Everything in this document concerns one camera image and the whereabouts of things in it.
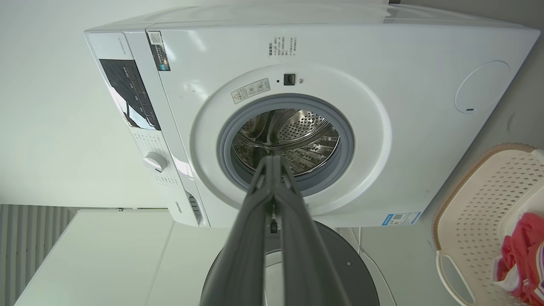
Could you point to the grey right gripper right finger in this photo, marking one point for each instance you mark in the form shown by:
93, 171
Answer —
306, 263

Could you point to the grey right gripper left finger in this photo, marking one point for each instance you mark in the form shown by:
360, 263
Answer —
244, 255

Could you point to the round black glass washer door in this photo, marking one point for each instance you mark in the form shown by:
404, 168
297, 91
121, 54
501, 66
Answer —
340, 272

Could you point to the white front-load washing machine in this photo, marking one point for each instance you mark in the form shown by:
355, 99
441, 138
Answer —
403, 127

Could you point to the black door latch socket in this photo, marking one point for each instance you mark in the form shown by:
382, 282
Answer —
289, 79

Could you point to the blue energy label sticker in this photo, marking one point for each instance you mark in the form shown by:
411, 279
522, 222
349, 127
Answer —
401, 219

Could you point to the white washer control knob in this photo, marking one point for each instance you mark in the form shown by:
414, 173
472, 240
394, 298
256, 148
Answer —
155, 162

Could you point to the stainless steel washer drum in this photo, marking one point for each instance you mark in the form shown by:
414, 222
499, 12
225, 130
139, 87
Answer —
297, 131

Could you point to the white cabinet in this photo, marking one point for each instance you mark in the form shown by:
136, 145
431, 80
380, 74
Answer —
110, 259

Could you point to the white warning label sticker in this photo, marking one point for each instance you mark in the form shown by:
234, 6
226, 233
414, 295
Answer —
250, 91

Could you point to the cream plastic laundry basket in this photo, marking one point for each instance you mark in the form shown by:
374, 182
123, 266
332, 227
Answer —
480, 221

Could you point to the black washer control panel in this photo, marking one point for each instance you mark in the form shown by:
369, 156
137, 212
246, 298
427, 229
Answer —
131, 95

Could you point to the small printed text label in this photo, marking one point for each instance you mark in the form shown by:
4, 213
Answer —
282, 46

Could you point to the grey ribbed panel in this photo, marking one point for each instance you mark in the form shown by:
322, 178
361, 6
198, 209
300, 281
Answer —
25, 246

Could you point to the dark QR code sticker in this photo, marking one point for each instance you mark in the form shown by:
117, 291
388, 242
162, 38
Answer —
159, 51

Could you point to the red and white garment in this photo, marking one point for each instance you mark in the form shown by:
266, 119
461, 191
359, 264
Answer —
527, 246

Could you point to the round white filter cover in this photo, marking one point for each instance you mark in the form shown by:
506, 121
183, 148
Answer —
482, 87

